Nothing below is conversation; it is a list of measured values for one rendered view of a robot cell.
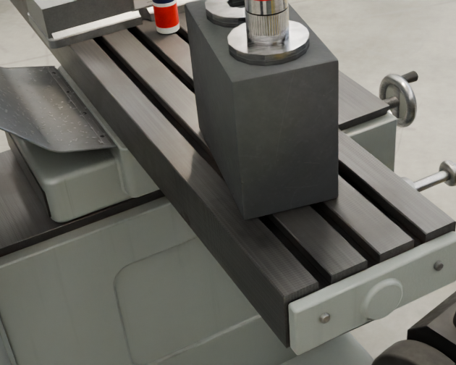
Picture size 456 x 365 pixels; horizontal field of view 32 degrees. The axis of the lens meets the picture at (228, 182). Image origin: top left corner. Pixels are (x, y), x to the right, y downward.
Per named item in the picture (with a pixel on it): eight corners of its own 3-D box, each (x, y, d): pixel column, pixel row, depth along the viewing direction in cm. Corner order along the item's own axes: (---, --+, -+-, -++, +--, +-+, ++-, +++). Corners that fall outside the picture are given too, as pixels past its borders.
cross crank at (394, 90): (396, 106, 179) (398, 59, 172) (430, 129, 171) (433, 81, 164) (336, 128, 174) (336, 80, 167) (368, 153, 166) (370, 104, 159)
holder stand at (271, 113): (281, 110, 114) (274, -25, 102) (340, 198, 96) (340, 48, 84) (198, 128, 111) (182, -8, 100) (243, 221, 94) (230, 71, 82)
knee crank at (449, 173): (464, 167, 174) (467, 144, 171) (483, 181, 170) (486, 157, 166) (381, 201, 167) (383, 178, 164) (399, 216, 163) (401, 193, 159)
